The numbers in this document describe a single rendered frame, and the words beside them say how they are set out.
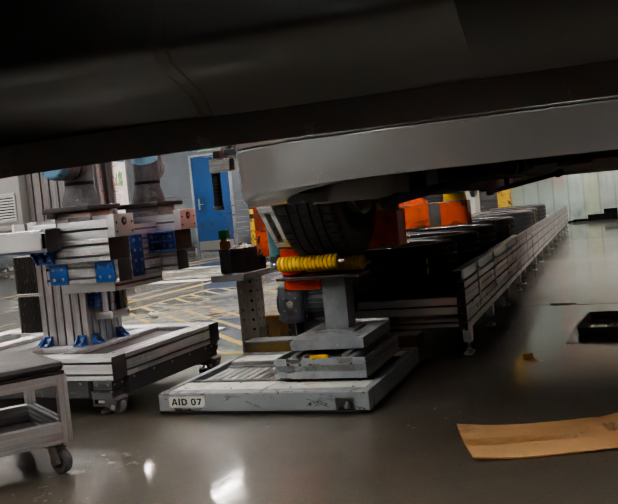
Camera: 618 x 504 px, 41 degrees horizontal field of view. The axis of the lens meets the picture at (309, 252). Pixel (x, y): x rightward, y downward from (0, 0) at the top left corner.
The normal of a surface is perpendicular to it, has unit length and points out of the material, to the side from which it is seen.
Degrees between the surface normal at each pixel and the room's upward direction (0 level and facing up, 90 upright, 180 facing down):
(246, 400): 90
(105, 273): 90
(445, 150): 102
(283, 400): 90
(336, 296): 90
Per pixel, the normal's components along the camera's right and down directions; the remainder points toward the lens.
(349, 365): -0.34, 0.08
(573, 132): -0.30, 0.32
